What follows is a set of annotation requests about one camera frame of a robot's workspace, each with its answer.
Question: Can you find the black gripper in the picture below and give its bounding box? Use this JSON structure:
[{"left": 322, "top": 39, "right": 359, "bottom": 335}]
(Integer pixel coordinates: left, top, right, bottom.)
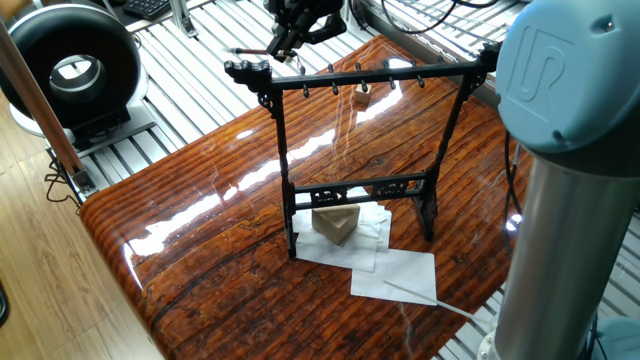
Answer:
[{"left": 264, "top": 0, "right": 347, "bottom": 63}]

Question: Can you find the thin calligraphy brush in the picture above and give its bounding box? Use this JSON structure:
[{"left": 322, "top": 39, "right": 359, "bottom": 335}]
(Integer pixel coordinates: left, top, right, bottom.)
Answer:
[{"left": 228, "top": 46, "right": 273, "bottom": 59}]

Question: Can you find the black metal pen rack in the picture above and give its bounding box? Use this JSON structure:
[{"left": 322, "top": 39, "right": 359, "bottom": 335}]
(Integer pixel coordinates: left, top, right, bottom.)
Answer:
[{"left": 222, "top": 35, "right": 501, "bottom": 263}]

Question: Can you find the small wooden cube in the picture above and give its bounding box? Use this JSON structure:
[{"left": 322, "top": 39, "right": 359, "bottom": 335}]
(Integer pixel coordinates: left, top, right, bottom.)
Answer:
[{"left": 352, "top": 86, "right": 375, "bottom": 109}]

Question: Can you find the black keyboard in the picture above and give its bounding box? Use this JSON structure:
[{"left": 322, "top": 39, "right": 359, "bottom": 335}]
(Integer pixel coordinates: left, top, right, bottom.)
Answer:
[{"left": 124, "top": 0, "right": 180, "bottom": 22}]

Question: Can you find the large wooden block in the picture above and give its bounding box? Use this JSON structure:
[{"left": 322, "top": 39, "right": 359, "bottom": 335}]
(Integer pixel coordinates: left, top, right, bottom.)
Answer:
[{"left": 311, "top": 202, "right": 362, "bottom": 247}]

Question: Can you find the white paper sheet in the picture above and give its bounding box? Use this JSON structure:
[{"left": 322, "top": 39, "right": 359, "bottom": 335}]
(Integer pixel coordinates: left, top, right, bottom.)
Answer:
[
  {"left": 349, "top": 247, "right": 440, "bottom": 307},
  {"left": 289, "top": 198, "right": 373, "bottom": 267},
  {"left": 328, "top": 200, "right": 394, "bottom": 272}
]

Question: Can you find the brown wooden pole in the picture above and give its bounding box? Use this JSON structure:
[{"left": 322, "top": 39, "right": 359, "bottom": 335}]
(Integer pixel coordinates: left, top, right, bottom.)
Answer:
[{"left": 0, "top": 18, "right": 87, "bottom": 187}]

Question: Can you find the black round duct fan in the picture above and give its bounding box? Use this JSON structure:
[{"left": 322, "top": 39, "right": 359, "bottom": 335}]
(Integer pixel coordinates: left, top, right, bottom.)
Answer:
[{"left": 0, "top": 4, "right": 149, "bottom": 142}]

